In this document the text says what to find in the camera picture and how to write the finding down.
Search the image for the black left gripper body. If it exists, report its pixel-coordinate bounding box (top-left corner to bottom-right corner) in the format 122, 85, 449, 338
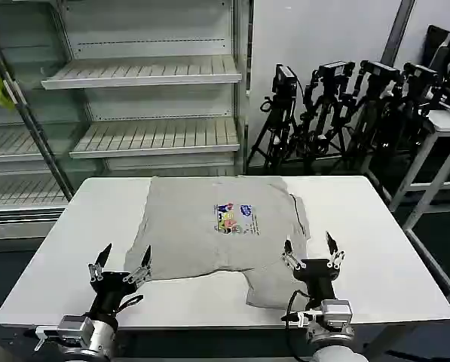
89, 270, 139, 315

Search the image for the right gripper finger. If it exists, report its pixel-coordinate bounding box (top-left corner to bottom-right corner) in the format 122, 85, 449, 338
324, 231, 346, 270
280, 238, 307, 271

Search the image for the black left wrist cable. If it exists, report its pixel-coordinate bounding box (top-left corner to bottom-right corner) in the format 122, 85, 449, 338
113, 294, 144, 314

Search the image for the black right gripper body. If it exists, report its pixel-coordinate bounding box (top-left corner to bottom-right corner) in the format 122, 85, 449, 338
292, 258, 341, 302

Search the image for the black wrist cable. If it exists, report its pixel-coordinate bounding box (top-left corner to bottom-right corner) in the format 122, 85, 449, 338
113, 294, 144, 314
280, 288, 312, 324

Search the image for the white empty shelf unit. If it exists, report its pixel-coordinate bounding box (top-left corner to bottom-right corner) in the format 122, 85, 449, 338
0, 0, 255, 242

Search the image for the white metal-frame desk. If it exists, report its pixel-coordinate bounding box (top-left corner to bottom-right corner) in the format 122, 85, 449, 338
362, 109, 450, 216
402, 138, 450, 305

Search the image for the white folding table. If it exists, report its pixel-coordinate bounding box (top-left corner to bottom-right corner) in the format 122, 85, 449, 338
0, 176, 450, 362

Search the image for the black office chair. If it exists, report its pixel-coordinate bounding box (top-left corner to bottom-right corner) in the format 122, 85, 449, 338
422, 24, 450, 112

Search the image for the grey metal pole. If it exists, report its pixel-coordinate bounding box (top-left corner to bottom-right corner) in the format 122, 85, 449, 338
0, 11, 75, 201

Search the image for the grey printed t-shirt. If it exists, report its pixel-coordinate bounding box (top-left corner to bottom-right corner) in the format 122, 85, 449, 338
124, 176, 311, 309

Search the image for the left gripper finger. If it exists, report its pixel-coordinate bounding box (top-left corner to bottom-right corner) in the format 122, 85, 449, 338
122, 245, 153, 284
87, 243, 113, 284

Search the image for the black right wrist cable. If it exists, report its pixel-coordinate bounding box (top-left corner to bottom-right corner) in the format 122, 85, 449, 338
280, 288, 312, 324

